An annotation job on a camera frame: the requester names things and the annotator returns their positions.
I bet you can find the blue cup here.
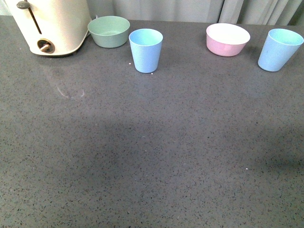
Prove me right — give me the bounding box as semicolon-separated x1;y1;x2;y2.
129;28;163;73
258;28;304;72

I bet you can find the grey curtain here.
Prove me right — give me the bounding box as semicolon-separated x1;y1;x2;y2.
0;0;304;26

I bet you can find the cream white toaster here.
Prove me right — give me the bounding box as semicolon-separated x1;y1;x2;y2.
6;0;91;56

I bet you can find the pink bowl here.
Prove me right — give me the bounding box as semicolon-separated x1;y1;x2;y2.
206;23;251;57

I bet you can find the green bowl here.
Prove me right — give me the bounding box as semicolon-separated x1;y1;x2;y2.
87;16;131;48

